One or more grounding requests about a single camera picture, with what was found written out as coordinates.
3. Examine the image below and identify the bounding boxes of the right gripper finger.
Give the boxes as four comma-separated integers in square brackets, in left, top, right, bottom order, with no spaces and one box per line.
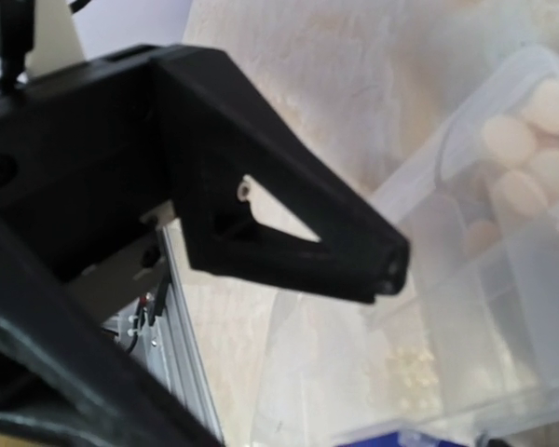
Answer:
[0,222,220,446]

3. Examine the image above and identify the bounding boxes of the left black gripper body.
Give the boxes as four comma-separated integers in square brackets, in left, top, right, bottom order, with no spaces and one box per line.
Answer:
[0,44,192,318]

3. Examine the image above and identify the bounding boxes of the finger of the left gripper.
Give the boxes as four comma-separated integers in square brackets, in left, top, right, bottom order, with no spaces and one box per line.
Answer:
[153,47,410,304]

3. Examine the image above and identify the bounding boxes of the clear plastic pill organizer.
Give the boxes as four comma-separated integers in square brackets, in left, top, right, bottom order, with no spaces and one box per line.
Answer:
[325,44,559,447]

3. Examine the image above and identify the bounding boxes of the small brown round pills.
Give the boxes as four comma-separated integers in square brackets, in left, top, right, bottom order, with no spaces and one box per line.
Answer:
[386,347,443,414]

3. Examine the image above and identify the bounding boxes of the pile of beige pills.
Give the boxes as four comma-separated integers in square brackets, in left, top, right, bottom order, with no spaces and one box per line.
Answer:
[463,77,559,259]

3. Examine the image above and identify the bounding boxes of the front aluminium rail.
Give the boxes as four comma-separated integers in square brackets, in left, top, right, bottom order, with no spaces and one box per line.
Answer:
[102,223,229,447]

